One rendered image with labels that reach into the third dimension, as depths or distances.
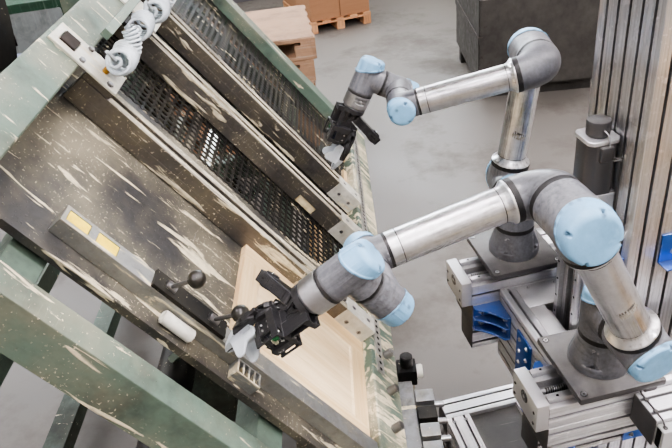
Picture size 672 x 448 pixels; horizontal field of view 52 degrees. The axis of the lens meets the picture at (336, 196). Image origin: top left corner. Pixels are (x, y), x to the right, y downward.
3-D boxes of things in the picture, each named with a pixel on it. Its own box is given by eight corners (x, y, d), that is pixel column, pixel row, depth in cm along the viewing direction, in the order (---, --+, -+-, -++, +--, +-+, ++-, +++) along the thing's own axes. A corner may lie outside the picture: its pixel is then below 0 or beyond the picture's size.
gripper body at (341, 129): (321, 132, 209) (335, 97, 204) (346, 140, 212) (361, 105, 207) (326, 143, 202) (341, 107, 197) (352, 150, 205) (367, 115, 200)
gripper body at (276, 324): (252, 350, 123) (301, 315, 119) (244, 311, 129) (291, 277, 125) (280, 360, 129) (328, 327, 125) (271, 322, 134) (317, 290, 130)
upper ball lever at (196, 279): (170, 300, 142) (204, 291, 132) (156, 290, 140) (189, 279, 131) (179, 285, 144) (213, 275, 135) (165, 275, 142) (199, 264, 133)
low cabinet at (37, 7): (214, 8, 874) (201, -59, 832) (225, 56, 712) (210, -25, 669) (46, 34, 846) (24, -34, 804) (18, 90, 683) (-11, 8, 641)
